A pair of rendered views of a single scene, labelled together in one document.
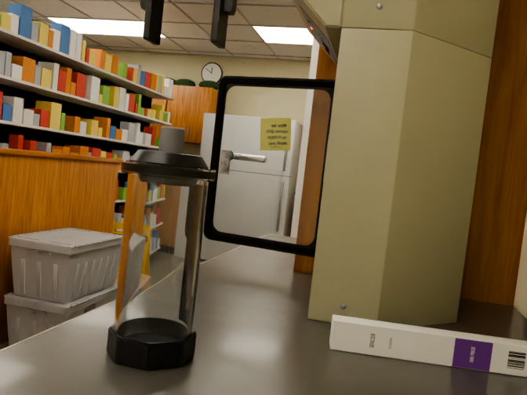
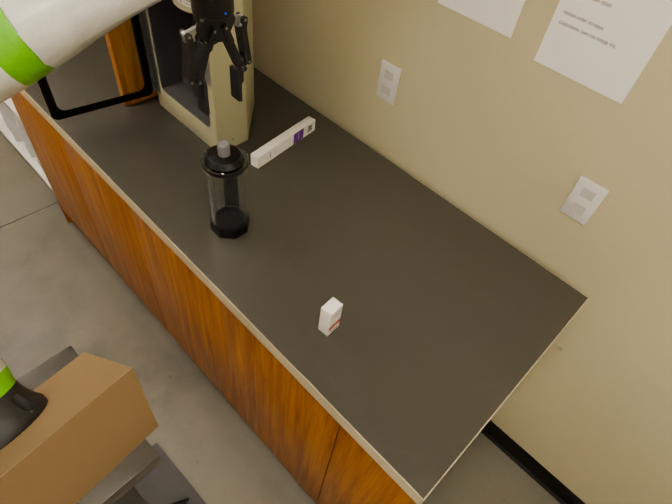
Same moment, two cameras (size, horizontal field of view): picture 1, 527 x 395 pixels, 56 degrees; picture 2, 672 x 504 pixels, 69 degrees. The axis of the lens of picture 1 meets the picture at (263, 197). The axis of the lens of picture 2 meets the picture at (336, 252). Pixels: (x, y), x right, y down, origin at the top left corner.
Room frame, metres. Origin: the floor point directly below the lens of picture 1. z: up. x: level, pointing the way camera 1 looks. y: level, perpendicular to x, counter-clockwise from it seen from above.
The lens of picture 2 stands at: (-0.04, 0.78, 1.91)
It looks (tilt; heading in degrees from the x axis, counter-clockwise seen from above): 49 degrees down; 295
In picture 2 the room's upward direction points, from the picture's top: 9 degrees clockwise
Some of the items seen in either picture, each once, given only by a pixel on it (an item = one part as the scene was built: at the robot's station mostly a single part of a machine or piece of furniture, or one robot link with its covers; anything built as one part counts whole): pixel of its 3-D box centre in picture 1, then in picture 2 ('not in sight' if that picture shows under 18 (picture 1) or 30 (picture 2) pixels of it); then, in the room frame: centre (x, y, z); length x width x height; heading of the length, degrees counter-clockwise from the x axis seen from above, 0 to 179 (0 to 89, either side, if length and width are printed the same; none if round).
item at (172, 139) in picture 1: (170, 155); (224, 154); (0.58, 0.11, 1.18); 0.09 x 0.09 x 0.07
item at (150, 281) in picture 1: (161, 255); (227, 192); (0.58, 0.11, 1.06); 0.11 x 0.11 x 0.21
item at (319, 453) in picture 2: not in sight; (244, 250); (0.77, -0.15, 0.45); 2.05 x 0.67 x 0.90; 167
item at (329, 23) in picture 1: (321, 26); not in sight; (0.96, -0.07, 1.46); 0.32 x 0.12 x 0.10; 167
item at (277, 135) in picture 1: (270, 164); (87, 43); (1.16, -0.01, 1.19); 0.30 x 0.01 x 0.40; 69
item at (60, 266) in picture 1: (70, 262); not in sight; (2.95, 1.12, 0.49); 0.60 x 0.42 x 0.33; 167
